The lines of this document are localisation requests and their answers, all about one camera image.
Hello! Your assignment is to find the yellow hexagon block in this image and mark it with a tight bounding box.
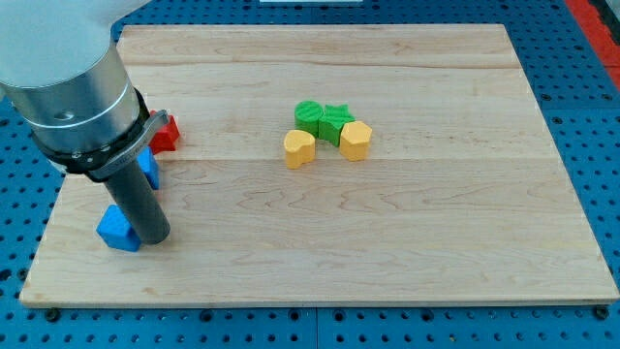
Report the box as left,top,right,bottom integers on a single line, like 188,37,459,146
339,121,372,162

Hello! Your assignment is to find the green star block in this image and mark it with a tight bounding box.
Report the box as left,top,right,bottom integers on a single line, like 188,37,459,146
318,105,356,147

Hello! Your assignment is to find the wooden board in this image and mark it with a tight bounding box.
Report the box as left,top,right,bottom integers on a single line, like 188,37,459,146
20,24,619,308

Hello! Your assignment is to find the green circle block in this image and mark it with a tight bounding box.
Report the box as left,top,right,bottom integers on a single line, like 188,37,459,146
294,100,324,138

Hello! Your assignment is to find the yellow heart block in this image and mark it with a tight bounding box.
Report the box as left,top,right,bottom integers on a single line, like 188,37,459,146
283,130,316,170

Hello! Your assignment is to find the blue pentagon block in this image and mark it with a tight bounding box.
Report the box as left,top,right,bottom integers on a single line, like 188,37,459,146
96,205,141,252

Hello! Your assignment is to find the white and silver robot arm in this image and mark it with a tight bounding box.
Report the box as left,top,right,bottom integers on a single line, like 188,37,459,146
1,0,168,182

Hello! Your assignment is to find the red star block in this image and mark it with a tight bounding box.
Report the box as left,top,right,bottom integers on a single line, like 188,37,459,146
149,114,180,155

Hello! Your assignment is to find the red strip at corner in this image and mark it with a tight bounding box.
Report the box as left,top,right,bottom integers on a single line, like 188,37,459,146
565,0,619,87

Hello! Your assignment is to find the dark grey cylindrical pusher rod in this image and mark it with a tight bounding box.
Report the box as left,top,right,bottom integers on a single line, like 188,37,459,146
105,160,171,244

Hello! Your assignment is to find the blue block behind rod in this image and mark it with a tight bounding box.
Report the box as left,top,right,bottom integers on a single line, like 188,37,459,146
137,146,160,190

